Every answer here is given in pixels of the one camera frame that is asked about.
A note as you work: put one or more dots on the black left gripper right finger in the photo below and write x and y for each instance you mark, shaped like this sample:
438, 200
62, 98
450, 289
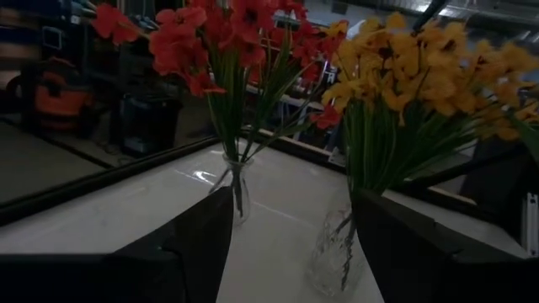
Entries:
442, 278

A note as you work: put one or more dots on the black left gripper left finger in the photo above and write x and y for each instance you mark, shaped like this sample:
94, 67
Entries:
126, 278

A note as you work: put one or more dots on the yellow artificial flower bunch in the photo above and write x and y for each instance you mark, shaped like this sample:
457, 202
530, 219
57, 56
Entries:
509, 63
438, 84
358, 54

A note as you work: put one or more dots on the red artificial flower bunch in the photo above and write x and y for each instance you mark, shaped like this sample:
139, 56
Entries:
177, 46
307, 46
248, 17

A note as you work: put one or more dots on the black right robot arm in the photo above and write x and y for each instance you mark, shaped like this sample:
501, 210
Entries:
497, 189

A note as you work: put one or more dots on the diamond-cut round glass vase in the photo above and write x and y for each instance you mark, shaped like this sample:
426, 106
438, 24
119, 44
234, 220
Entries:
332, 261

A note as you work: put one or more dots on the smooth narrow-neck glass vase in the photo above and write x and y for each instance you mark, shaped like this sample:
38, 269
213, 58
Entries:
244, 202

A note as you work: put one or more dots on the black storage bin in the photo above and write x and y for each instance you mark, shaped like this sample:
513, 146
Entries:
149, 126

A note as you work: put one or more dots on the orange black shop vacuum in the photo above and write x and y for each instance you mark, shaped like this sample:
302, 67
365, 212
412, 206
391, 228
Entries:
59, 99

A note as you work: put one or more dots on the black aluminium table frame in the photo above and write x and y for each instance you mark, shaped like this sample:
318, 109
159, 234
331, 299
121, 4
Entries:
84, 185

